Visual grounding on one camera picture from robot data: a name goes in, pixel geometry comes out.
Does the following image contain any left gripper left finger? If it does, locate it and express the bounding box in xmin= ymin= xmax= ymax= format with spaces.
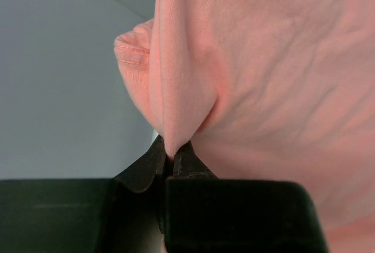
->
xmin=1 ymin=137 xmax=165 ymax=252

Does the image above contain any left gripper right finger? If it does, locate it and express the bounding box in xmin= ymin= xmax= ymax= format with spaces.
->
xmin=163 ymin=143 xmax=329 ymax=252

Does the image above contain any pink t-shirt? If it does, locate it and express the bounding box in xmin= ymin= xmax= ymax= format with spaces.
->
xmin=114 ymin=0 xmax=374 ymax=252

